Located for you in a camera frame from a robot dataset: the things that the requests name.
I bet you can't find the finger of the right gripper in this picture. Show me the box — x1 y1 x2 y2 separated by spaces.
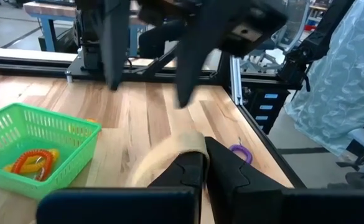
101 0 132 91
175 0 289 109

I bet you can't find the pale leaf-print plastic sheet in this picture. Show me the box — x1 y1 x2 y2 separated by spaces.
283 0 364 157

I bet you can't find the blue metal workbench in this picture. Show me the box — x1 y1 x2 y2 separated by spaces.
22 1 148 57

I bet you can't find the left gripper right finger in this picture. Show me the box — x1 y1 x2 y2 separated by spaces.
205 136 364 224

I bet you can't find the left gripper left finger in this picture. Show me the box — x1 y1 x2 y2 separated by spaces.
35 151 206 224

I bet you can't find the black drawer cabinet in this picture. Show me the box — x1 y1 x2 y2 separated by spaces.
245 86 292 135

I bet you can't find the silver aluminium post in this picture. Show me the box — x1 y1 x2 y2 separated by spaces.
229 55 244 106

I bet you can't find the green plastic basket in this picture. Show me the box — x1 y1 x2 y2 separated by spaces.
0 102 103 200

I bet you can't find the purple coil wrist keychain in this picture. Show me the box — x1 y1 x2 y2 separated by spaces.
229 143 254 165

